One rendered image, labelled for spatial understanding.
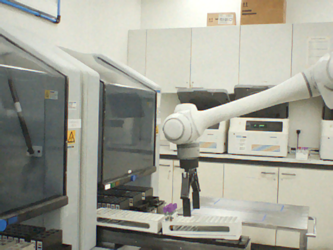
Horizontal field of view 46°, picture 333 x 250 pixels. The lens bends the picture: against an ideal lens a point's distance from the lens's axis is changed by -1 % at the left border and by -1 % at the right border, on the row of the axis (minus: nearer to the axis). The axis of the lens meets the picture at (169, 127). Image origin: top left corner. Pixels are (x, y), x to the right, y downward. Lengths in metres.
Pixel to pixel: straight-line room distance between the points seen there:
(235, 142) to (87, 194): 2.47
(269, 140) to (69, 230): 2.63
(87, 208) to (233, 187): 2.47
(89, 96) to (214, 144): 2.47
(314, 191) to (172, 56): 1.98
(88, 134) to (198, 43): 2.88
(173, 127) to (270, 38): 2.93
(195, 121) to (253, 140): 2.50
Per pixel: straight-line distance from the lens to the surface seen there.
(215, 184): 3.93
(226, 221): 1.54
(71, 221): 1.50
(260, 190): 3.86
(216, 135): 3.88
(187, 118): 1.36
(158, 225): 1.62
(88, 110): 1.54
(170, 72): 4.33
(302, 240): 1.82
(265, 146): 3.82
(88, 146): 1.56
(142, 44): 4.49
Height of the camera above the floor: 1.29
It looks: 2 degrees down
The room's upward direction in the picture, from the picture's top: 2 degrees clockwise
